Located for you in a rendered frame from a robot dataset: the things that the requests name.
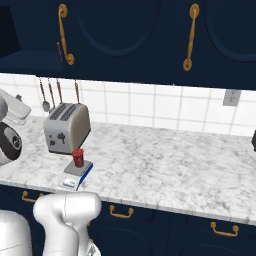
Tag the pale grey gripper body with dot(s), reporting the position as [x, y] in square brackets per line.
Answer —
[19, 111]

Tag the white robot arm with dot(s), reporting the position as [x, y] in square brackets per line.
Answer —
[66, 213]

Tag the red yogurt cup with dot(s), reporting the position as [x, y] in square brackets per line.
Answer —
[78, 158]

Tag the white and blue digital scale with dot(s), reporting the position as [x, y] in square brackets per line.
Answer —
[77, 174]

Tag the silver toaster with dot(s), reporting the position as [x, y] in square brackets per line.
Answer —
[65, 130]

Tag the thin red stick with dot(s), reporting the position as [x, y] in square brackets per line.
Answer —
[59, 51]

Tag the navy drawer front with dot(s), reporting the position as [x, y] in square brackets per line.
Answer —
[13, 196]
[150, 216]
[200, 230]

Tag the black appliance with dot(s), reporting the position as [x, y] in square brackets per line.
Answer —
[254, 140]

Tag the open navy wall cabinet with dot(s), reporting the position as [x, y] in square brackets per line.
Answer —
[26, 61]

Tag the navy wall cabinet door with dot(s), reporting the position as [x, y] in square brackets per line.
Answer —
[226, 36]
[116, 33]

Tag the grey wall socket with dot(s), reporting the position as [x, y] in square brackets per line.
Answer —
[231, 97]

